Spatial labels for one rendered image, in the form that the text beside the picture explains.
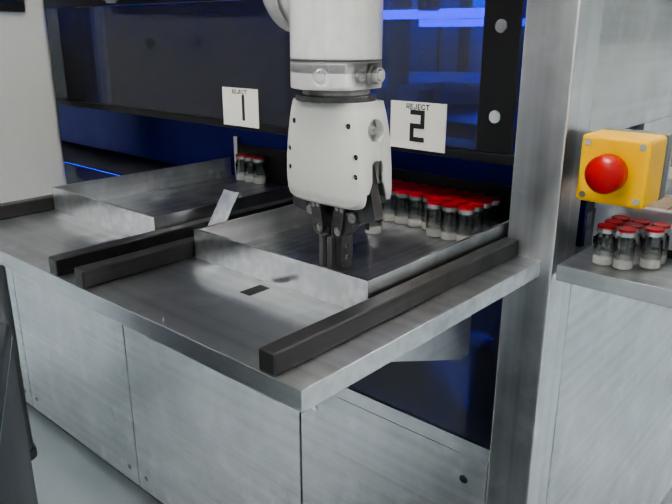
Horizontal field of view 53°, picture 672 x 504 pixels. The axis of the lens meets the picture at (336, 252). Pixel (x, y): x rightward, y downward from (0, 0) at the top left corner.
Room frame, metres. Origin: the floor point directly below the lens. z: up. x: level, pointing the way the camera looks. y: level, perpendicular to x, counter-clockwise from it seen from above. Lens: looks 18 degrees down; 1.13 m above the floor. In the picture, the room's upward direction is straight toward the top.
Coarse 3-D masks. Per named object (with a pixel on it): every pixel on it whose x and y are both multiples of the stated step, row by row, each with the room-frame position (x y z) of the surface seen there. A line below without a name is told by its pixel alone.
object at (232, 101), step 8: (224, 88) 1.11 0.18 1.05; (232, 88) 1.10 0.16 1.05; (240, 88) 1.09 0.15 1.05; (224, 96) 1.11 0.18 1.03; (232, 96) 1.10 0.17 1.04; (240, 96) 1.09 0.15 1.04; (248, 96) 1.07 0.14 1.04; (256, 96) 1.06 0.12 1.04; (224, 104) 1.11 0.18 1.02; (232, 104) 1.10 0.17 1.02; (240, 104) 1.09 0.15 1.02; (248, 104) 1.07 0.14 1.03; (256, 104) 1.06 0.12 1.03; (224, 112) 1.11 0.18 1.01; (232, 112) 1.10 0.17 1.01; (240, 112) 1.09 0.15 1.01; (248, 112) 1.07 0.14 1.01; (256, 112) 1.06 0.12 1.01; (224, 120) 1.11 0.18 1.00; (232, 120) 1.10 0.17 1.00; (240, 120) 1.09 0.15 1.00; (248, 120) 1.07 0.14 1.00; (256, 120) 1.06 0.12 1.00
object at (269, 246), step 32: (224, 224) 0.78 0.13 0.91; (256, 224) 0.82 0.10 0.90; (288, 224) 0.86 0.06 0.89; (384, 224) 0.89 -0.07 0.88; (224, 256) 0.72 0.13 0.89; (256, 256) 0.68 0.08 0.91; (288, 256) 0.65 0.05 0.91; (352, 256) 0.75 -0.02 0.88; (384, 256) 0.75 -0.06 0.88; (416, 256) 0.75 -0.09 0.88; (448, 256) 0.69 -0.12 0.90; (288, 288) 0.65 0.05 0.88; (320, 288) 0.62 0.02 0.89; (352, 288) 0.59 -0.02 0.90; (384, 288) 0.60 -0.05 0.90
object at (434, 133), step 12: (396, 108) 0.88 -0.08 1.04; (408, 108) 0.87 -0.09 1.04; (420, 108) 0.86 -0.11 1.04; (432, 108) 0.85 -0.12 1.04; (444, 108) 0.84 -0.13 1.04; (396, 120) 0.88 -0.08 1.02; (408, 120) 0.87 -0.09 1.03; (432, 120) 0.85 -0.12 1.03; (444, 120) 0.84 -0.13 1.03; (396, 132) 0.88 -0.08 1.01; (408, 132) 0.87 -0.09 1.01; (420, 132) 0.86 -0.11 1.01; (432, 132) 0.85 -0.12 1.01; (444, 132) 0.84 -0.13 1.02; (396, 144) 0.88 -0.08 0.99; (408, 144) 0.87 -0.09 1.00; (420, 144) 0.86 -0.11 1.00; (432, 144) 0.85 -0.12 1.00; (444, 144) 0.83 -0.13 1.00
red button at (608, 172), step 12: (600, 156) 0.68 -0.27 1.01; (612, 156) 0.68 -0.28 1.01; (588, 168) 0.68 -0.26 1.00; (600, 168) 0.67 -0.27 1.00; (612, 168) 0.67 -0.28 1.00; (624, 168) 0.67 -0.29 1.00; (588, 180) 0.68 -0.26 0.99; (600, 180) 0.67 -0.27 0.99; (612, 180) 0.66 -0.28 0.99; (624, 180) 0.67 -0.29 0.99; (600, 192) 0.67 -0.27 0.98; (612, 192) 0.67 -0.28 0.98
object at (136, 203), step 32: (224, 160) 1.22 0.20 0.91; (64, 192) 0.95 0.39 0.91; (96, 192) 1.03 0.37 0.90; (128, 192) 1.07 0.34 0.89; (160, 192) 1.09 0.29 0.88; (192, 192) 1.09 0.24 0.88; (256, 192) 1.09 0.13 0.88; (288, 192) 0.98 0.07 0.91; (128, 224) 0.85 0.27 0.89; (160, 224) 0.81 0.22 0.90
